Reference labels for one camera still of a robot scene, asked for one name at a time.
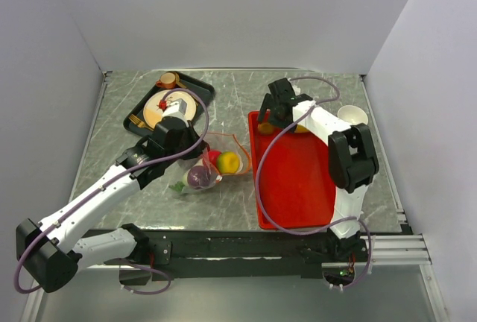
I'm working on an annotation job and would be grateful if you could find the brown kiwi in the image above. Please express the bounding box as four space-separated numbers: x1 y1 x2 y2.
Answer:
257 122 275 136

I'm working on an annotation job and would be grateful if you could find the yellow banana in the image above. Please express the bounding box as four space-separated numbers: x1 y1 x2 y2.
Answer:
294 125 309 133

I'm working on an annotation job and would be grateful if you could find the red apple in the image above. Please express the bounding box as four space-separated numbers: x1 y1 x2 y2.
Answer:
207 150 221 166

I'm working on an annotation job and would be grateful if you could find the purple onion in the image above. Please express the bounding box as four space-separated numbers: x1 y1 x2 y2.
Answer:
186 165 211 189

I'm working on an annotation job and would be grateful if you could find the white radish with leaves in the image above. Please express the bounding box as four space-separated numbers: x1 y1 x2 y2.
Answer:
168 170 194 193

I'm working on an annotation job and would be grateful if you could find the clear zip bag orange zipper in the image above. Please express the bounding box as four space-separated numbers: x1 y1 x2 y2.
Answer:
168 133 251 195

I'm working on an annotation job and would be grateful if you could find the yellow lemon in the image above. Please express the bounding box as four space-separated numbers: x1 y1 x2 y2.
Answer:
216 151 241 174

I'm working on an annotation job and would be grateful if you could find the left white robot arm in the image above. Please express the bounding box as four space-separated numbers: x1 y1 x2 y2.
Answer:
14 117 206 294

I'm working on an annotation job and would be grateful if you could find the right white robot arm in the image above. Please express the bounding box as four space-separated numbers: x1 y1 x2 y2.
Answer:
249 78 379 261

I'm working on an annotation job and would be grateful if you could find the cream and orange plate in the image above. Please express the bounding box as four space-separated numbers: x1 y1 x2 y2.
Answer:
143 89 197 127

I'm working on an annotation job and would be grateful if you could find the gold fork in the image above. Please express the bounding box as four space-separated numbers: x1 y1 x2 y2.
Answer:
128 114 154 131

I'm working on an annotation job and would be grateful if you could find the gold spoon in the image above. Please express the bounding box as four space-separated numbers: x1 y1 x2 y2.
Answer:
178 81 207 106

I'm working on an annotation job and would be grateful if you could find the orange cup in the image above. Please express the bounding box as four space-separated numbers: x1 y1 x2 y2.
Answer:
156 72 177 89

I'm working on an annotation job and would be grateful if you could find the dark green tray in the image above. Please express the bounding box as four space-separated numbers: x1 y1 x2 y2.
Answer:
123 72 215 137

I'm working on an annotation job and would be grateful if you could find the white bowl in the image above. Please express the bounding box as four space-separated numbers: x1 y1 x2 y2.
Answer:
337 105 369 125

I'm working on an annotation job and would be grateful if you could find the red plastic bin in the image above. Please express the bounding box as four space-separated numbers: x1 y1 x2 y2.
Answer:
259 133 335 229

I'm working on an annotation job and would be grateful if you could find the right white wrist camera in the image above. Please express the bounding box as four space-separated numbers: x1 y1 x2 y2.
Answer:
292 83 301 95

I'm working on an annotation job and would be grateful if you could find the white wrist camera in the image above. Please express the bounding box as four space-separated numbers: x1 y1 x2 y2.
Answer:
159 98 188 122
292 83 301 95

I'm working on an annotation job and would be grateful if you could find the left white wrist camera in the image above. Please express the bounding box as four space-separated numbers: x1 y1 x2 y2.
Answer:
159 98 188 122

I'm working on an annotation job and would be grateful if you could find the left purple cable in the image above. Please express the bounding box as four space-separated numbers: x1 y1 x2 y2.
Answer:
13 89 209 294

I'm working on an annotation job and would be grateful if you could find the purple cable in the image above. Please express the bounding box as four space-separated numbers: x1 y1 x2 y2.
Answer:
253 75 373 288
13 89 209 294

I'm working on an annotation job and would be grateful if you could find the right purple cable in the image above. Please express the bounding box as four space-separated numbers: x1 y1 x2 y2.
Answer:
253 75 373 288

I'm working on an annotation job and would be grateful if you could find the aluminium frame rail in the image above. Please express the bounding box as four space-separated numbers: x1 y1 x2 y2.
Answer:
37 208 433 269

